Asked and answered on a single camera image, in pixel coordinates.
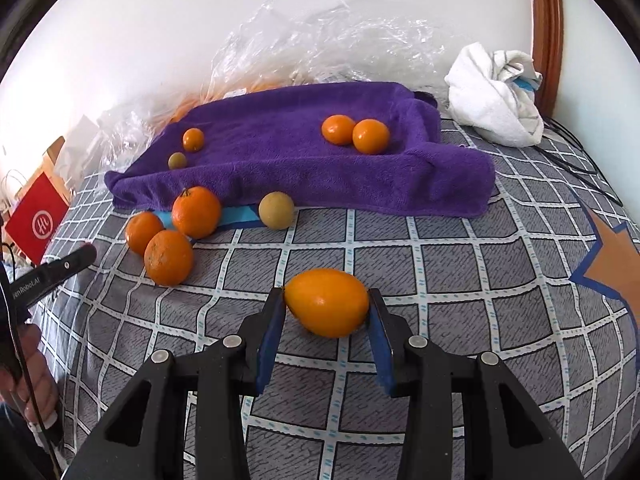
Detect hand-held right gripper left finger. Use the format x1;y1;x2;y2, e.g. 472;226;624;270
65;287;288;480

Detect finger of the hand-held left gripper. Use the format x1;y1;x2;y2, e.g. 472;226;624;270
47;244;98;282

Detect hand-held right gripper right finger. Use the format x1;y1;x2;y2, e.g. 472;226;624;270
367;288;586;480

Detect oval orange kumquat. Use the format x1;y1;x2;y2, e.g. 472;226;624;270
284;268;371;339

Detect tangerine with green stem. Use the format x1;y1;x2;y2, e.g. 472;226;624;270
171;186;222;240

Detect purple towel covered tray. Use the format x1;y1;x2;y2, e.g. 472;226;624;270
104;81;497;218

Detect person's left hand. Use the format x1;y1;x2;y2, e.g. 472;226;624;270
0;326;59;420

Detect red paper bag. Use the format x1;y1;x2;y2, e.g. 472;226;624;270
4;169;71;266

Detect grey checked tablecloth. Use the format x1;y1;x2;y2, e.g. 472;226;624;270
30;110;640;480

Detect small clear plastic bag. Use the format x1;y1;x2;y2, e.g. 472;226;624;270
75;105;171;176

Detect bagged pile of tangerines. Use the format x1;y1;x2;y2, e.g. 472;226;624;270
160;75;281;123

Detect crumpled white cloth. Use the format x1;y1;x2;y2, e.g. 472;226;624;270
445;42;545;147

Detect large clear plastic bag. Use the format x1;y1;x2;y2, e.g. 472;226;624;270
207;0;451;101

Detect black cables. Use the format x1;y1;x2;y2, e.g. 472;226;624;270
537;115;626;206

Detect brown wooden door frame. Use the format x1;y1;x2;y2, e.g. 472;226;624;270
527;0;565;116

